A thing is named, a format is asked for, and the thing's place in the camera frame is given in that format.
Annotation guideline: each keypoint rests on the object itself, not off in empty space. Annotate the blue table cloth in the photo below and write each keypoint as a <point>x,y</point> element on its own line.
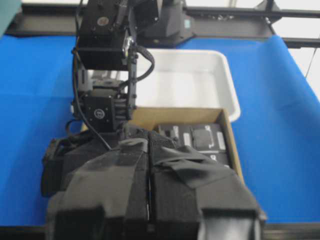
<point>277,134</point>

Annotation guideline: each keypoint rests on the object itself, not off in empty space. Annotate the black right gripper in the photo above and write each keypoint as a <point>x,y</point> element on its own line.
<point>105,109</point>

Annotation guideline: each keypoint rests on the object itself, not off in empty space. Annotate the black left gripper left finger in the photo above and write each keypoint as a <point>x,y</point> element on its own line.
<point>95,194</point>

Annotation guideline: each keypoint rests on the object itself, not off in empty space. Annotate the black Dynamixel box front centre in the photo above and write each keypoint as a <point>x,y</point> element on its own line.
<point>220,157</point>

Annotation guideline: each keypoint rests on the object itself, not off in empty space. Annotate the black metal frame rail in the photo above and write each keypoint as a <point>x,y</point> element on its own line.
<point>39,19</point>

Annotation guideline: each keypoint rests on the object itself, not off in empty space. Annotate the black Dynamixel box middle centre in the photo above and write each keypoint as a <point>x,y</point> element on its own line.
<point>204,137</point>

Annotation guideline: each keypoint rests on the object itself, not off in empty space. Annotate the white plastic tray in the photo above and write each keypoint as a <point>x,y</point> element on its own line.
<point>189,78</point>

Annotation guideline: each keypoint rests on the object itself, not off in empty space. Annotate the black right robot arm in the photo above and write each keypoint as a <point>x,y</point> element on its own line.
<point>111,55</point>

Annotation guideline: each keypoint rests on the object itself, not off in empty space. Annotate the brown cardboard box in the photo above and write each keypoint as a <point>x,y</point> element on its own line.
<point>225,125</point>

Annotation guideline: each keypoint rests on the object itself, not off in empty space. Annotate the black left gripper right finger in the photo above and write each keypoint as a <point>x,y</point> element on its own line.
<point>197,198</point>

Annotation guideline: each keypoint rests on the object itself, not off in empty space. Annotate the black dynamixel box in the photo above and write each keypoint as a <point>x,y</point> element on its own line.
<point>204,137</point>
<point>220,157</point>

